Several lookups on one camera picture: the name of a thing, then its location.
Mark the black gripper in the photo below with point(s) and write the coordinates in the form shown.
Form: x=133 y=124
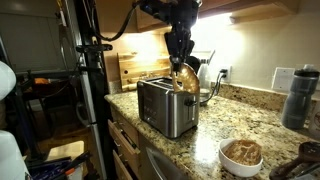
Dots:
x=185 y=16

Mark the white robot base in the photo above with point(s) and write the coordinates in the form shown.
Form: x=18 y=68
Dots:
x=11 y=160

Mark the stainless steel two-slot toaster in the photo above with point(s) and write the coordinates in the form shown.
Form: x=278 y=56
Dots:
x=166 y=113

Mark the black coffee maker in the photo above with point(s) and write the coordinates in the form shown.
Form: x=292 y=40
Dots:
x=194 y=63

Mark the under cabinet light strip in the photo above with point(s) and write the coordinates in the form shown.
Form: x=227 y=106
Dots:
x=213 y=20

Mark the wooden cutting board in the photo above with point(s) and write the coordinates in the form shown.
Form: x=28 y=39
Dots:
x=133 y=70

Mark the wooden upper cabinet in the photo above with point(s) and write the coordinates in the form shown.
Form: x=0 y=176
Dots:
x=253 y=5

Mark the silver metal pole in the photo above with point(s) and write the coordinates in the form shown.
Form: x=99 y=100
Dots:
x=86 y=100

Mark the wooden drawer cabinet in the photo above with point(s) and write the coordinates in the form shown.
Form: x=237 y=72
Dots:
x=126 y=143

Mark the stainless steel dishwasher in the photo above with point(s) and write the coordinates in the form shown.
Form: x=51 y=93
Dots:
x=173 y=170

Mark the dark side table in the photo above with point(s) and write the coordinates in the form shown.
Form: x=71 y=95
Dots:
x=53 y=74

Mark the grey sports water bottle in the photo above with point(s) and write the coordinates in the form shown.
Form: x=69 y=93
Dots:
x=298 y=106

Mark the white ceramic bowl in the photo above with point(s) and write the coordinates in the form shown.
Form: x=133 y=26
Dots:
x=236 y=170

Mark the small orange object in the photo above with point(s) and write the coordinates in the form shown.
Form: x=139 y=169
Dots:
x=41 y=81

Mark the brown wooden spoon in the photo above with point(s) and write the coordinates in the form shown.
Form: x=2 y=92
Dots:
x=310 y=151

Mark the black tool bundle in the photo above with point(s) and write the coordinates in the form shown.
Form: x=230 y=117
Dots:
x=56 y=170

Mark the metal kitchen utensil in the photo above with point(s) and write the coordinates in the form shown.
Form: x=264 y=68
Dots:
x=306 y=171

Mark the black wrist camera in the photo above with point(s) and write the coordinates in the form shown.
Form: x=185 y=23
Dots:
x=155 y=10

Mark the white wall power outlet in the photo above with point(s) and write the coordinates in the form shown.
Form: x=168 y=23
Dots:
x=229 y=80

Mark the black camera stand pole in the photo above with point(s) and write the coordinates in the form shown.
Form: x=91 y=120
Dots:
x=101 y=110

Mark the white wall switch plate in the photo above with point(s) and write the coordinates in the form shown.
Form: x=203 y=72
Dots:
x=282 y=79

